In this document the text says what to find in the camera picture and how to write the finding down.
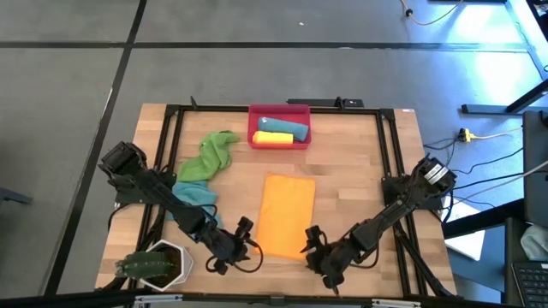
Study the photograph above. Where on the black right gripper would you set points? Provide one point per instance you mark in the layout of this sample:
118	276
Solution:
334	256

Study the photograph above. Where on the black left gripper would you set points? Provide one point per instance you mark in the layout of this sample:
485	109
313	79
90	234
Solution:
227	250

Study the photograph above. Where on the orange microfiber towel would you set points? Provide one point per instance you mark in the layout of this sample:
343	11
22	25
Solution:
284	214

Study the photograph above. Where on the light blue tagged towel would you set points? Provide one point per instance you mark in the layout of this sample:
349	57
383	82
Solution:
194	192

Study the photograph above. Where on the green microfiber towel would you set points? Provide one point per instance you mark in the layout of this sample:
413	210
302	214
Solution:
212	154

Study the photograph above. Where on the yellow microfiber towel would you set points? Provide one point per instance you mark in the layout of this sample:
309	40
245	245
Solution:
274	137

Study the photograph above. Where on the teal microfiber towel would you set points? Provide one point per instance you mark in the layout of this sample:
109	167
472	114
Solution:
284	127

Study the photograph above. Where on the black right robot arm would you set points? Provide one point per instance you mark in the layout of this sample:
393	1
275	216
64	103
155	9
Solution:
398	205

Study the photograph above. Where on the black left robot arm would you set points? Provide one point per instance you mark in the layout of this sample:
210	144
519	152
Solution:
145	184

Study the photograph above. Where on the red plastic basket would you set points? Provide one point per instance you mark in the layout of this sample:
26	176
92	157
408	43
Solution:
278	110

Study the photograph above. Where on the cactus in white hexagonal pot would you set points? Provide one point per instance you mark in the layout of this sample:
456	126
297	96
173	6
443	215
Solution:
171	265

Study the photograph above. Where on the white board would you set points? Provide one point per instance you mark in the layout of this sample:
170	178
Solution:
466	244

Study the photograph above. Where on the black desk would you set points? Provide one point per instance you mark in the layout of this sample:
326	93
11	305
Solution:
511	239

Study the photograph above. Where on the yellow power plug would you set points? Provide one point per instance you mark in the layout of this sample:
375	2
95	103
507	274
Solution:
466	135

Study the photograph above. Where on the black keyboard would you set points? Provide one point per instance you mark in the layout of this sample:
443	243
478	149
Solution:
533	282

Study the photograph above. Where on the pale crumpled cloth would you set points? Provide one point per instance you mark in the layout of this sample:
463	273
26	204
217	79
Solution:
535	244

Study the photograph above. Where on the grey floor object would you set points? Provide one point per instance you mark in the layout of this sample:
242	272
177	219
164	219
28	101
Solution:
13	197

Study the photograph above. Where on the silver bracket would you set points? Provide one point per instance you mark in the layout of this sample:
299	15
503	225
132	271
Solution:
396	303
158	298

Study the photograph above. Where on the black aluminium table frame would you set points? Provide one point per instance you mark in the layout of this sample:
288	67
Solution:
205	108

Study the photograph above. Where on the black desk leg frame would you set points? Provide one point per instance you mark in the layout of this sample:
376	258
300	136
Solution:
484	109

